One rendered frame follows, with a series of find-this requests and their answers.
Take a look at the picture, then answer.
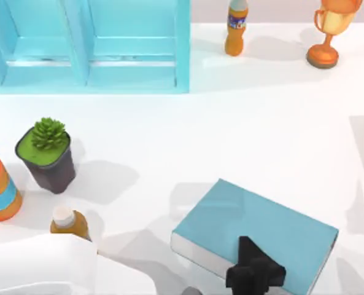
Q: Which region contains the dark pot with green plant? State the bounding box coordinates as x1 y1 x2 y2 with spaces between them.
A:
14 116 77 195

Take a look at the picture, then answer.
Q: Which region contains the orange bottle with blue label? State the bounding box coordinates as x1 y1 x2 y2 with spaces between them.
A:
224 0 250 57

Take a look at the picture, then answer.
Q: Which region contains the orange cup with blue band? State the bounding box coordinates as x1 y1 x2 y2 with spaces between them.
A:
0 153 24 222

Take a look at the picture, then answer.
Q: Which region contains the light blue rack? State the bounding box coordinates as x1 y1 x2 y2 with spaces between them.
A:
0 0 191 95

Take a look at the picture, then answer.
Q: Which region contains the orange bottle with white cap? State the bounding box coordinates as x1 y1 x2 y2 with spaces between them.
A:
49 205 93 244

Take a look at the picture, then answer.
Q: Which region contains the light blue book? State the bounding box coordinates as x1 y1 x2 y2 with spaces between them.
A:
169 178 340 295

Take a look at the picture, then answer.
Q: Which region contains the orange gold trophy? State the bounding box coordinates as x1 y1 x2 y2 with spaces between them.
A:
305 0 364 71

